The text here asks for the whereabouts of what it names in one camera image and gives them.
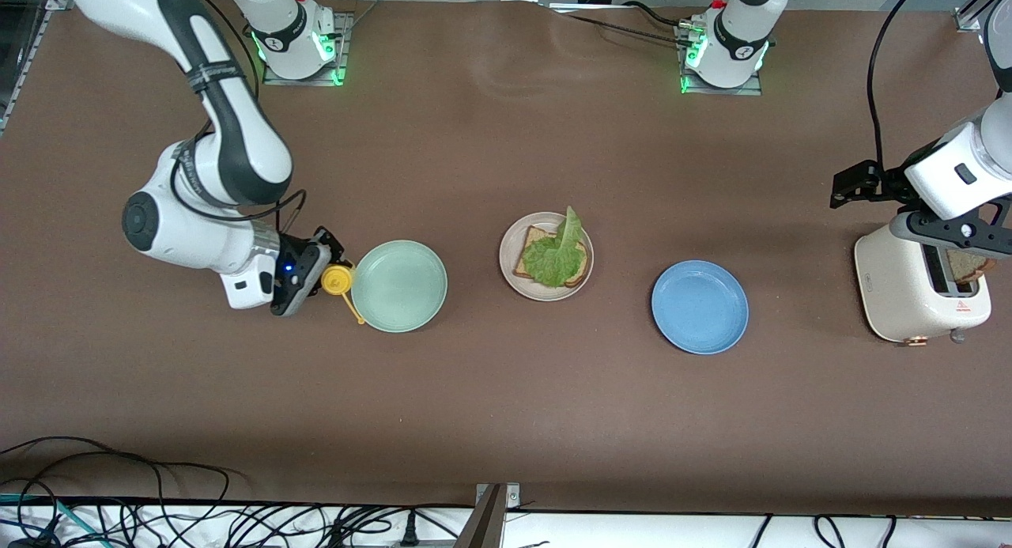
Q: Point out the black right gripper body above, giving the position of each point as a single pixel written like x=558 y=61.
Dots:
x=301 y=257

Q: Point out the yellow mustard squeeze bottle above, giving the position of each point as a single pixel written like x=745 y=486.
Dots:
x=336 y=279

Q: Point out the brown bread slice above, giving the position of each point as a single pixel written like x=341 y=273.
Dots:
x=534 y=238
x=966 y=267

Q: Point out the green lettuce leaf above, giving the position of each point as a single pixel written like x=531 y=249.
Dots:
x=553 y=259

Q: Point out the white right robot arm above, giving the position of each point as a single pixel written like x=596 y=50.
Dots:
x=237 y=153

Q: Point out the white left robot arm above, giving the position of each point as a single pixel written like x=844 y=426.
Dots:
x=739 y=46

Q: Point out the mint green plate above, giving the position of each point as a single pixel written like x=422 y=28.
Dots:
x=399 y=287

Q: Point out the beige plate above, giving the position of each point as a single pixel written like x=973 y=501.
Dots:
x=510 y=255

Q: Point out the blue plate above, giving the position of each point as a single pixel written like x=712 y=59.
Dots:
x=700 y=307

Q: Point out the white toaster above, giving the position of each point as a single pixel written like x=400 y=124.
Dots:
x=893 y=287

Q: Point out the black power plug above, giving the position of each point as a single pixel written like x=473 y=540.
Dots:
x=409 y=532

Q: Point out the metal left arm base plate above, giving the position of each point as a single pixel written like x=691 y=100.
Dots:
x=735 y=91

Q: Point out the aluminium frame rail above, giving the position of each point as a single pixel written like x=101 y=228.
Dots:
x=17 y=89
x=968 y=18

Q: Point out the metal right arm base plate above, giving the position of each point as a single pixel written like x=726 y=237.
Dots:
x=345 y=50

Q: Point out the grey metal post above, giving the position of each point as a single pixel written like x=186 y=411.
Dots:
x=486 y=524

